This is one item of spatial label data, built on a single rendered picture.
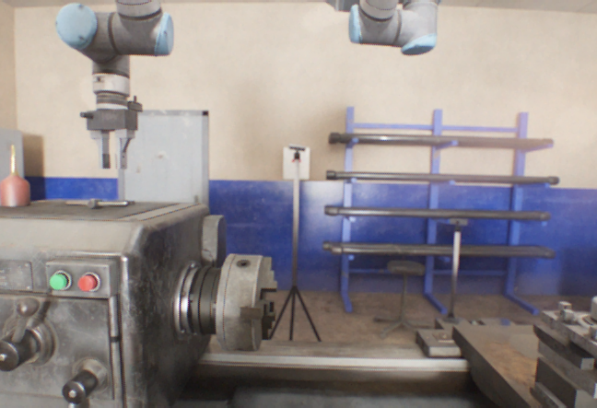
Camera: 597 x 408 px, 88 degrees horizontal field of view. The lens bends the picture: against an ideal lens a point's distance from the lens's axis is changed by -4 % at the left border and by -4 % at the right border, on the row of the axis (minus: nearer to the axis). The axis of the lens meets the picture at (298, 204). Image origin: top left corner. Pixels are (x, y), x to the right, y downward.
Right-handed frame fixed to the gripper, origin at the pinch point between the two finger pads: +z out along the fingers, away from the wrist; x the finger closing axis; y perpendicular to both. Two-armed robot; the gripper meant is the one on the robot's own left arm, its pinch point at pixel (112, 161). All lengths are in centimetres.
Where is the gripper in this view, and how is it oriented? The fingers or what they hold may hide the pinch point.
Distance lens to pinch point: 98.7
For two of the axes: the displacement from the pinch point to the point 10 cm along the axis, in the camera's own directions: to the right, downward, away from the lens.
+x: 9.6, 0.5, -2.7
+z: -0.2, 10.0, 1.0
